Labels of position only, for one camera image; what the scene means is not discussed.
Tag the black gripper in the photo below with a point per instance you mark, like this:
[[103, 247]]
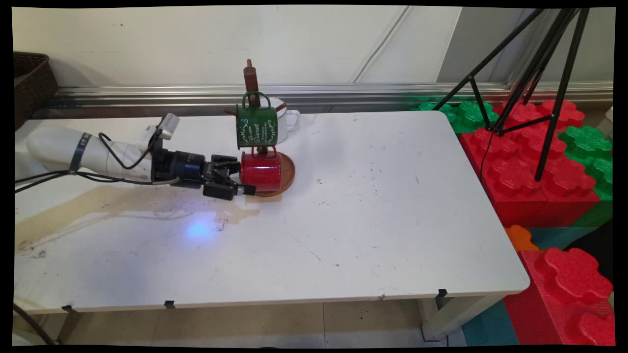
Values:
[[184, 167]]

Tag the red enamel mug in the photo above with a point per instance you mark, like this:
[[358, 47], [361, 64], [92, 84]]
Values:
[[262, 171]]

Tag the green enamel mug white print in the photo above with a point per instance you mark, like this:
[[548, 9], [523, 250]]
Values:
[[256, 128]]

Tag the wooden mug tree stand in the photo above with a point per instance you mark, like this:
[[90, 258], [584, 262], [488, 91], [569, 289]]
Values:
[[289, 169]]

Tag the black table clip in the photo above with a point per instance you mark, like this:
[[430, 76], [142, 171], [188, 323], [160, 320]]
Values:
[[441, 295], [68, 309], [170, 304]]

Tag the dark brown wicker basket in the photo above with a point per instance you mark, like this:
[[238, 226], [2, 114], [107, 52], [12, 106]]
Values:
[[32, 83]]

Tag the green foam block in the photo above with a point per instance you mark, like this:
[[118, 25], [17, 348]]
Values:
[[466, 115], [588, 144]]

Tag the white table leg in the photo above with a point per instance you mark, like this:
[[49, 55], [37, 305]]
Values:
[[451, 318]]

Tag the large red foam block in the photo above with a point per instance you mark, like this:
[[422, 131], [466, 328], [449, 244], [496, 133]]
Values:
[[520, 181]]

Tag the orange foam block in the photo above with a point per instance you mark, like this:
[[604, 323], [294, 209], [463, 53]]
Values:
[[520, 238]]

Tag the teal foam block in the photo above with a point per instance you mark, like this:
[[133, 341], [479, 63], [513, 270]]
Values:
[[554, 237], [490, 326]]

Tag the black tripod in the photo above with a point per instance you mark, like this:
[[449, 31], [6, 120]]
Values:
[[557, 98]]

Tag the white grey wrist camera box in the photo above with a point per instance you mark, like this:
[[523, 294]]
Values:
[[164, 128]]

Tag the aluminium rail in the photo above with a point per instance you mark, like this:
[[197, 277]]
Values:
[[368, 93]]

